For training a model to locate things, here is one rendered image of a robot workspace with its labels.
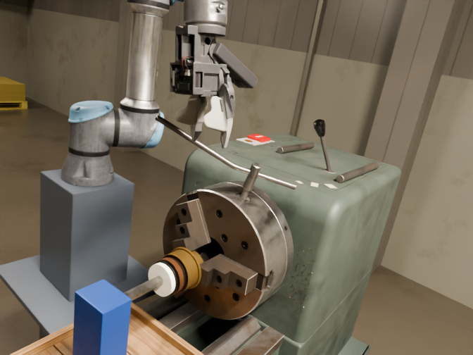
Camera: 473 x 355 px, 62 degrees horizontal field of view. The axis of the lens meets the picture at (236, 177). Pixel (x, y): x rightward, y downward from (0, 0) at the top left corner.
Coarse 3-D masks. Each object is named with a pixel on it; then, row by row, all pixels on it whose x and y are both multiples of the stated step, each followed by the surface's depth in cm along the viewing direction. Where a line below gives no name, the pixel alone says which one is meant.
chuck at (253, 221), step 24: (192, 192) 95; (216, 192) 87; (240, 192) 90; (168, 216) 98; (216, 216) 88; (240, 216) 84; (264, 216) 87; (168, 240) 99; (216, 240) 89; (240, 240) 85; (264, 240) 83; (264, 264) 82; (216, 288) 92; (216, 312) 93; (240, 312) 89
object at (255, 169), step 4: (252, 164) 84; (256, 164) 85; (252, 168) 84; (256, 168) 84; (260, 168) 85; (252, 172) 84; (256, 172) 84; (248, 176) 85; (252, 176) 85; (256, 176) 85; (248, 180) 85; (252, 180) 85; (244, 184) 86; (248, 184) 86; (252, 184) 86; (244, 188) 86; (248, 188) 86; (252, 188) 87; (244, 192) 87; (244, 196) 87
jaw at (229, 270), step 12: (204, 264) 84; (216, 264) 85; (228, 264) 85; (240, 264) 86; (204, 276) 82; (216, 276) 83; (228, 276) 83; (240, 276) 82; (252, 276) 82; (264, 276) 83; (240, 288) 82; (252, 288) 84; (264, 288) 85
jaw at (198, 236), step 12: (180, 204) 89; (192, 204) 88; (180, 216) 89; (192, 216) 88; (180, 228) 87; (192, 228) 87; (204, 228) 90; (180, 240) 85; (192, 240) 86; (204, 240) 89
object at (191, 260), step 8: (176, 248) 85; (184, 248) 84; (168, 256) 82; (176, 256) 81; (184, 256) 82; (192, 256) 82; (200, 256) 85; (168, 264) 79; (176, 264) 79; (184, 264) 80; (192, 264) 81; (176, 272) 78; (184, 272) 80; (192, 272) 81; (200, 272) 82; (176, 280) 78; (184, 280) 80; (192, 280) 81; (200, 280) 83; (176, 288) 78; (184, 288) 81; (192, 288) 84
